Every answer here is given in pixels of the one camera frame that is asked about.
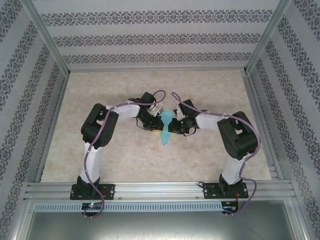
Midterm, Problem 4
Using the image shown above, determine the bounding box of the grey metal sheet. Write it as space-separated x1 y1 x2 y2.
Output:
13 199 310 240

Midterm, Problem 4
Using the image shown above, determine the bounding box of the aluminium frame post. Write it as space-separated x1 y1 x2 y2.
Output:
243 0 293 75
21 0 71 77

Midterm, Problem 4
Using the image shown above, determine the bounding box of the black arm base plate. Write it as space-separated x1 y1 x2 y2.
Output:
203 181 250 200
70 183 116 201

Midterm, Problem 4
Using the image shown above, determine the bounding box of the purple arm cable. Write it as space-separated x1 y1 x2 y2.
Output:
171 91 259 216
83 89 167 219

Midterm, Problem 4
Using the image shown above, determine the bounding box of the small green circuit board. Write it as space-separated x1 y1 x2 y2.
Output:
222 201 240 213
81 201 104 211

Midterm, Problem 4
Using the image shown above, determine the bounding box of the aluminium frame cross bar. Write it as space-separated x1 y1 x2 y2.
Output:
66 65 249 74

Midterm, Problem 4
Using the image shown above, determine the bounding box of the slotted grey cable duct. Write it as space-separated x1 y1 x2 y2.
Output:
33 201 223 213

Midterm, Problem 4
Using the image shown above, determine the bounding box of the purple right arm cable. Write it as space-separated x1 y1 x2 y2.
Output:
171 91 259 216

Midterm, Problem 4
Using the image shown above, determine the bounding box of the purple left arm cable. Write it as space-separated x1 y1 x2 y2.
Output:
83 89 167 219

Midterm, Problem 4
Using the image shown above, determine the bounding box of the long aluminium mounting rail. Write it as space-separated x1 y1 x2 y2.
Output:
23 181 297 201

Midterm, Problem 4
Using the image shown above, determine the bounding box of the light blue paper sheet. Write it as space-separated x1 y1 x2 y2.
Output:
157 109 176 147

